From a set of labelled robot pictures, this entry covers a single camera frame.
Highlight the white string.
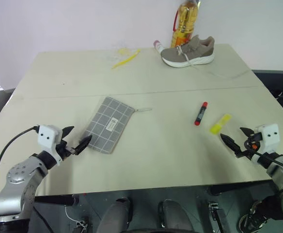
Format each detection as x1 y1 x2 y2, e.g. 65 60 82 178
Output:
192 62 249 79

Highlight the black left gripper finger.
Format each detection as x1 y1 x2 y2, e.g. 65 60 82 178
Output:
61 125 75 140
74 134 93 155

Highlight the white tube with pink cap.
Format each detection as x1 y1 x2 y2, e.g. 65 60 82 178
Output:
153 40 165 54

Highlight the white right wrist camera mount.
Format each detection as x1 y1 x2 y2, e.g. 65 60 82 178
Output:
250 123 281 165

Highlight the dark side furniture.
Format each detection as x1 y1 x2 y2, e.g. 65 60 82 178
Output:
250 69 283 127

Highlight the taupe sneaker with white sole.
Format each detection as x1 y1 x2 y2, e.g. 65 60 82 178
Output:
160 35 216 69

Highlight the thin white cable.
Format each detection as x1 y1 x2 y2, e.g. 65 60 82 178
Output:
64 206 89 231

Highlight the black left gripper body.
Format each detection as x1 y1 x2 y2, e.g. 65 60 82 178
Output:
55 139 78 161

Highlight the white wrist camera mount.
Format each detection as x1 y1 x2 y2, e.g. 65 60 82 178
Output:
250 123 281 165
36 124 63 167

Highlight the clear plastic wrapper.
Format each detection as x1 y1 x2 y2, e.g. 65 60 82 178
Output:
105 45 133 63

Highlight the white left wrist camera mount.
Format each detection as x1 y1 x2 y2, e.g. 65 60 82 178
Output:
36 124 63 167

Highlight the yellow toothbrush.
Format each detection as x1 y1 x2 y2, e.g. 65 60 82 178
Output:
110 48 142 70

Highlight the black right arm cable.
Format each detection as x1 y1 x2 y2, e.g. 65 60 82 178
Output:
249 148 283 174

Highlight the yellow highlighter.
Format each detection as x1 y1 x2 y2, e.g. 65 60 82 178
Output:
209 113 233 135

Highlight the grey checked pouch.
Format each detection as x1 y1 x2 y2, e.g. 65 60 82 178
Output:
79 96 153 154

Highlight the red and black marker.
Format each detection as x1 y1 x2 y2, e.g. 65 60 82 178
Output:
193 101 208 127

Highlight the black table bracket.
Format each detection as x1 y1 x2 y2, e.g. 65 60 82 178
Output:
33 194 80 207

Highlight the grey rounded shape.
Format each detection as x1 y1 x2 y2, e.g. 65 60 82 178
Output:
97 197 133 233
157 199 193 233

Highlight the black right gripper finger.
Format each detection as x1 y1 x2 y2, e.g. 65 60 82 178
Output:
239 127 255 138
220 133 244 159

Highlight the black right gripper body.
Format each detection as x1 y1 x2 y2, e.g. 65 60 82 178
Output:
243 133 263 159

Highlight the yellow cooking oil bottle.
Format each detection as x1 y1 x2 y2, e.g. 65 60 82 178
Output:
170 0 202 49

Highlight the black metal stand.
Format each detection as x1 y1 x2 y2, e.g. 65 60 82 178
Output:
207 202 230 233

